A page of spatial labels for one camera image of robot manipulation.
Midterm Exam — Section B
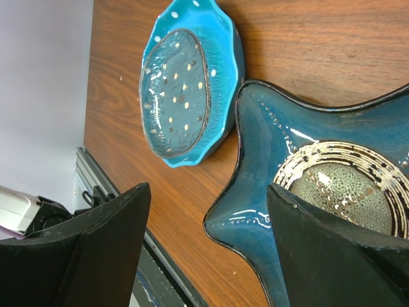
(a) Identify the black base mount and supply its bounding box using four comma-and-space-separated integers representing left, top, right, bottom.
25, 187, 208, 307

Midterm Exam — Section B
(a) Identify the aluminium rail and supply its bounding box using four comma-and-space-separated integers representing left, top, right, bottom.
73, 148, 208, 306

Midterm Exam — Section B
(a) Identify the turquoise scalloped plate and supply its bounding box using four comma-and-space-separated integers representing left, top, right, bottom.
139, 1, 245, 168

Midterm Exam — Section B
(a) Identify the dark teal bottom dish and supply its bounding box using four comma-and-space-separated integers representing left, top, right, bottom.
203, 80, 408, 306

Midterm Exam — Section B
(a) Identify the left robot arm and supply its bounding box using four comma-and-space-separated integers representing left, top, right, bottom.
1, 186, 40, 237

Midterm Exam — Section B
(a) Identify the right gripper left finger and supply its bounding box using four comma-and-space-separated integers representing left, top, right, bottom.
1, 183, 151, 306

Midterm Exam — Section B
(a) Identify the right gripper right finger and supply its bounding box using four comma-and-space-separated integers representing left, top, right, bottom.
266, 184, 408, 306

